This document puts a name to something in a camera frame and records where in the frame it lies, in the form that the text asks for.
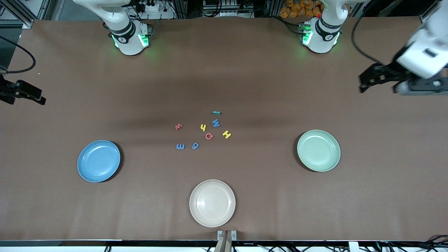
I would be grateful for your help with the blue plate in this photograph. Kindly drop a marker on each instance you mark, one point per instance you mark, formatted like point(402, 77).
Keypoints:
point(98, 161)

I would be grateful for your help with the blue foam letter W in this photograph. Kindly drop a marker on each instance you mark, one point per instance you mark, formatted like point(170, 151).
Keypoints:
point(216, 123)

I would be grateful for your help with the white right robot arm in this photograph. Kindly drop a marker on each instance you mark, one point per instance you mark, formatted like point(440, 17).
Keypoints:
point(122, 24)

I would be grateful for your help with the aluminium frame profile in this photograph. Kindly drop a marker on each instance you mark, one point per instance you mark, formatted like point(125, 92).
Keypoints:
point(427, 10)
point(21, 14)

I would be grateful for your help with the blue foam letter g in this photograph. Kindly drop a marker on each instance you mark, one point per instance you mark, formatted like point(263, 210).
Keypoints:
point(195, 146)

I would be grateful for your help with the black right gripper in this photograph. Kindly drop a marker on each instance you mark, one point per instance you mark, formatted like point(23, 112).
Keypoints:
point(7, 90)

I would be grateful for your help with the white power strip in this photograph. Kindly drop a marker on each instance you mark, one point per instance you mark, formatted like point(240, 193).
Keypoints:
point(155, 8)

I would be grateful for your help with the pale green plate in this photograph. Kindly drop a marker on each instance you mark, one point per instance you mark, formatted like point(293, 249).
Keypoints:
point(318, 150)

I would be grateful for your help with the brown table cover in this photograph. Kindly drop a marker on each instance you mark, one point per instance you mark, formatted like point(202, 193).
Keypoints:
point(245, 87)

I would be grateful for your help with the grey metal post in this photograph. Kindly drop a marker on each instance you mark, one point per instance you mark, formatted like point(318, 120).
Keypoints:
point(353, 246)

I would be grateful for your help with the beige plate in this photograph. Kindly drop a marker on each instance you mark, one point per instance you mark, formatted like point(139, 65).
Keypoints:
point(212, 203)

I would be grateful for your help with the orange snack bag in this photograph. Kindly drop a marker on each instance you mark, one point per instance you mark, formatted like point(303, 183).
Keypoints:
point(299, 8)

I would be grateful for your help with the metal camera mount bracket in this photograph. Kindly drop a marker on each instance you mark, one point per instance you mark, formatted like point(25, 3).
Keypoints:
point(226, 235)

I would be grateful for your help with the red foam letter Q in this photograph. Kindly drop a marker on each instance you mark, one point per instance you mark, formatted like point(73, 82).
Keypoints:
point(209, 136)

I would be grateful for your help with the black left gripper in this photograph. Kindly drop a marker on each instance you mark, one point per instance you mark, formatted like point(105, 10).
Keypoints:
point(391, 71)

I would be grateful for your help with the red foam letter m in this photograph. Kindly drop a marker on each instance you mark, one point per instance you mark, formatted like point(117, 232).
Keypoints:
point(179, 126)

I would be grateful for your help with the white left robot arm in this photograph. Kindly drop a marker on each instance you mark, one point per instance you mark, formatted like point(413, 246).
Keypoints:
point(325, 31)

